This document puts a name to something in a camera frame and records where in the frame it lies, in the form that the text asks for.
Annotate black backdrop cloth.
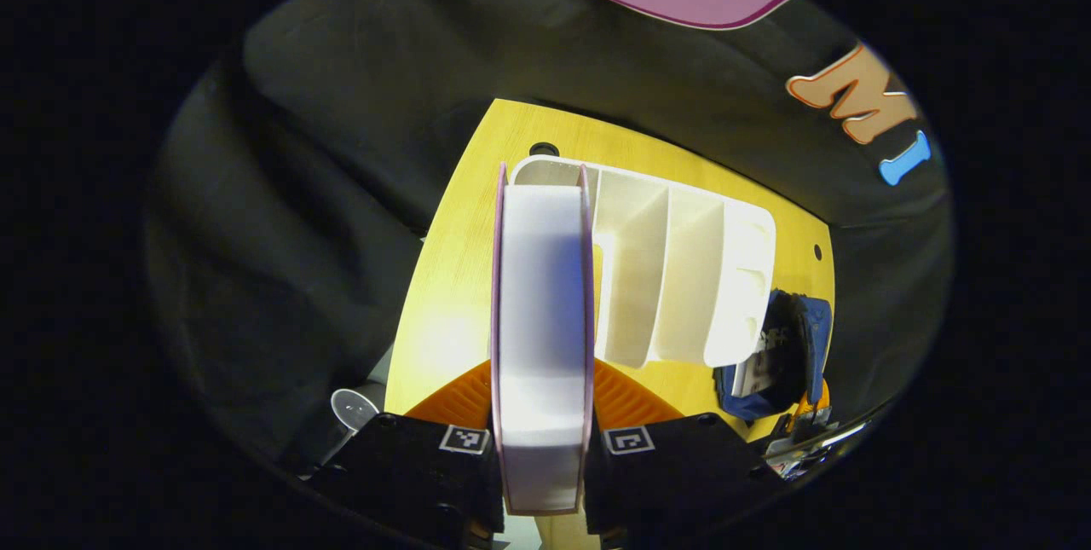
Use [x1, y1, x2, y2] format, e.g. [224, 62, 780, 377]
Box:
[145, 0, 951, 483]

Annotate purple book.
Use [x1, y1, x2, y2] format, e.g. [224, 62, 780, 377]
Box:
[490, 159, 595, 517]

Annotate grey table leg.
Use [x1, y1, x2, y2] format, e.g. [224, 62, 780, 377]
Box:
[320, 388, 382, 461]

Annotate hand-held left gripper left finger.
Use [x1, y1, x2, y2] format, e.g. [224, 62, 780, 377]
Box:
[307, 360, 505, 547]

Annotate blue schoolbag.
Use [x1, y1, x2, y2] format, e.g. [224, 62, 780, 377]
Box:
[714, 290, 834, 423]

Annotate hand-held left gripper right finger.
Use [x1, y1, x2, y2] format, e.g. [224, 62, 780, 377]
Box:
[585, 360, 785, 547]

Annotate white bookshelf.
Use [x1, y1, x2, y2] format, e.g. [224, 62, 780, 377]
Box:
[509, 155, 778, 369]

